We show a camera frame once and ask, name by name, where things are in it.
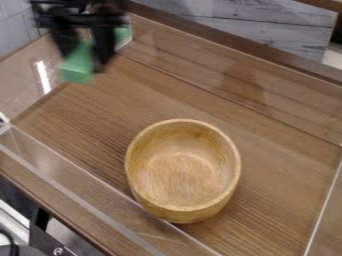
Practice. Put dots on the clear acrylic tray walls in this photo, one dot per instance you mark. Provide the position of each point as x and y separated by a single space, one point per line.
276 102

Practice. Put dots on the green rectangular block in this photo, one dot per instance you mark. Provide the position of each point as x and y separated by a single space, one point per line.
78 66

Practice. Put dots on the brown wooden bowl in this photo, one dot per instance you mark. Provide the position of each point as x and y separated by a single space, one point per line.
184 168

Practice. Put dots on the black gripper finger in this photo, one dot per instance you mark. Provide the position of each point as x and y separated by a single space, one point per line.
66 39
104 50

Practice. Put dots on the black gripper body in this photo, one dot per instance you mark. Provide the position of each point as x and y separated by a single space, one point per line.
80 13

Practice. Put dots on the black table frame bracket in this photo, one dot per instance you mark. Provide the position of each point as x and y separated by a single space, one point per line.
41 239

